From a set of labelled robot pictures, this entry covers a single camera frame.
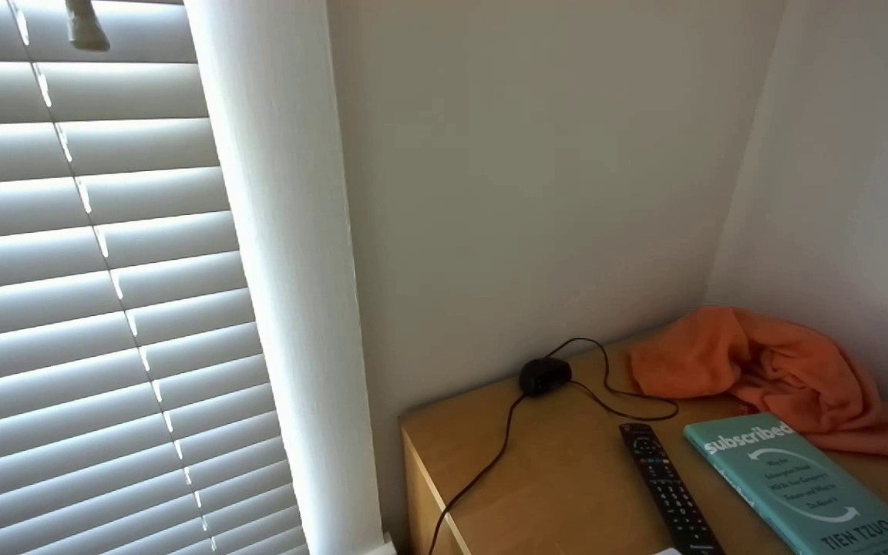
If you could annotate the light blue book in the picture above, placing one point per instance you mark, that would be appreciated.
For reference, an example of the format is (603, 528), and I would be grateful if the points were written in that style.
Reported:
(795, 483)

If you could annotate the light wooden cabinet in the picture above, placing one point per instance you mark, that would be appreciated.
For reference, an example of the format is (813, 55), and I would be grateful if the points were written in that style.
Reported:
(556, 471)

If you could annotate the orange towel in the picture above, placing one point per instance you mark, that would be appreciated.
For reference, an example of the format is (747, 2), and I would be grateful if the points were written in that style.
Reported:
(772, 374)

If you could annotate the black remote control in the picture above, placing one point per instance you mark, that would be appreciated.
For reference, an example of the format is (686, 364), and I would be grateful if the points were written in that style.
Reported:
(663, 487)

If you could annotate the small black round device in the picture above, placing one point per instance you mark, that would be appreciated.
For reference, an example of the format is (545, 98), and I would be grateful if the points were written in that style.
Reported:
(545, 377)

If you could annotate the white slatted window blind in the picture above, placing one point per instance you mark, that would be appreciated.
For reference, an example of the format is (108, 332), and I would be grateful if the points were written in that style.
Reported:
(75, 310)

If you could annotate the white window frame column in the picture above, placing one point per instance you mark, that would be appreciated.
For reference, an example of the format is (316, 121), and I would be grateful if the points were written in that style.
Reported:
(292, 258)

